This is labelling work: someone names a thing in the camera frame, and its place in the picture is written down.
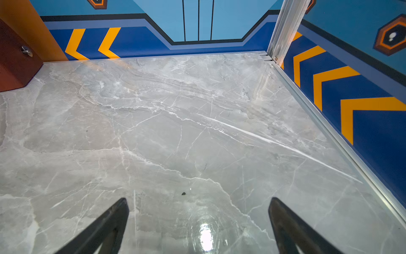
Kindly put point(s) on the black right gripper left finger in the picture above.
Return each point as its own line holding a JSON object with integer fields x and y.
{"x": 104, "y": 235}

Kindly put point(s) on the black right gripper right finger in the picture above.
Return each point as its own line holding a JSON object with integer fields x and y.
{"x": 293, "y": 235}

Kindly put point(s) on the red wooden metronome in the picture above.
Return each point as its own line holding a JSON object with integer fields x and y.
{"x": 19, "y": 63}

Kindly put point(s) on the aluminium corner post right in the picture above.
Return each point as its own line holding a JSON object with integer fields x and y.
{"x": 288, "y": 21}

